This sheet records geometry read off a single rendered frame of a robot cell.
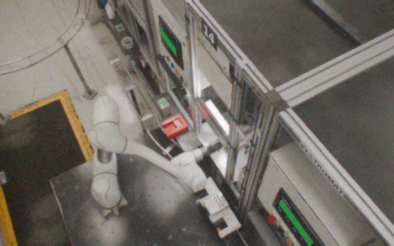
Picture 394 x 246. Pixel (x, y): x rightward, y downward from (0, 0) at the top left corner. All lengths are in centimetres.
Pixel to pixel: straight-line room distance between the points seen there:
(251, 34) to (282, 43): 13
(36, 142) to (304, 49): 298
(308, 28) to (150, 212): 159
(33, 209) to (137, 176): 126
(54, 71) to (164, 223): 253
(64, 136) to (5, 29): 191
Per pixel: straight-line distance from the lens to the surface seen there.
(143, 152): 191
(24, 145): 382
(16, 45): 479
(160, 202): 243
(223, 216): 218
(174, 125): 239
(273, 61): 130
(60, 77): 420
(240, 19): 144
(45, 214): 341
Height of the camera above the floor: 296
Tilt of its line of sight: 59 degrees down
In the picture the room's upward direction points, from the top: 4 degrees counter-clockwise
